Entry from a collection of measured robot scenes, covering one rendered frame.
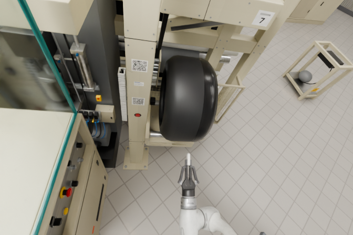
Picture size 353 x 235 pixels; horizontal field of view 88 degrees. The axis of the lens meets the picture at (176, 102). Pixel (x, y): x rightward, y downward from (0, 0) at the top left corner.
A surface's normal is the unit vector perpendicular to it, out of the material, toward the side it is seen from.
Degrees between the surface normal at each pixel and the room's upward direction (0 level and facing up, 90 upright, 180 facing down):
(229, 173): 0
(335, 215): 0
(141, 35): 90
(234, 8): 90
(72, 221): 0
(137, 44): 90
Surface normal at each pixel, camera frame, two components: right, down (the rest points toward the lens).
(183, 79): 0.19, -0.33
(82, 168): 0.19, -0.57
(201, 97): 0.18, -0.01
